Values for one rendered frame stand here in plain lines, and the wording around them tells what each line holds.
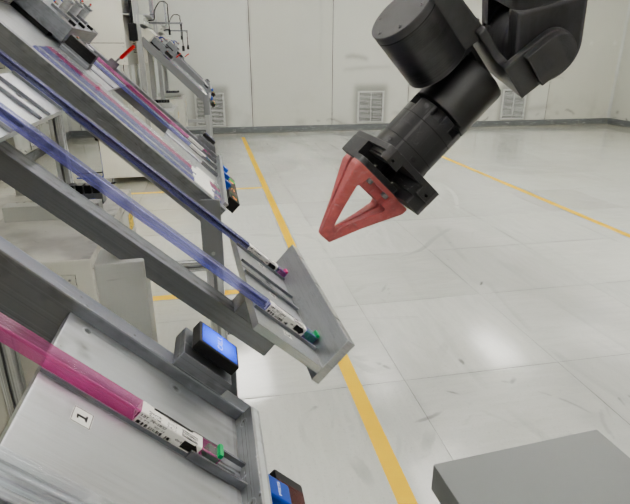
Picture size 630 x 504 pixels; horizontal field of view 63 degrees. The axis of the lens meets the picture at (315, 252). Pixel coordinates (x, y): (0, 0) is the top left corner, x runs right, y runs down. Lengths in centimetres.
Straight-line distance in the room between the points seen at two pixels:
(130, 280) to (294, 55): 734
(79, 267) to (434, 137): 101
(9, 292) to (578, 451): 66
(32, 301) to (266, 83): 748
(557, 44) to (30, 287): 47
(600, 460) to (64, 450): 61
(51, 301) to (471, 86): 40
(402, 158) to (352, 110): 772
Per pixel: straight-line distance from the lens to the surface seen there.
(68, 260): 133
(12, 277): 49
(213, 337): 53
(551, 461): 74
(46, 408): 40
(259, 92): 789
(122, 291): 71
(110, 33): 481
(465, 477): 68
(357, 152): 48
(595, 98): 1007
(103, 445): 40
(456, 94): 48
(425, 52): 45
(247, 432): 52
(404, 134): 47
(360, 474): 153
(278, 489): 50
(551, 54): 48
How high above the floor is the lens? 106
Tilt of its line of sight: 21 degrees down
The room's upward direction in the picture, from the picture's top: straight up
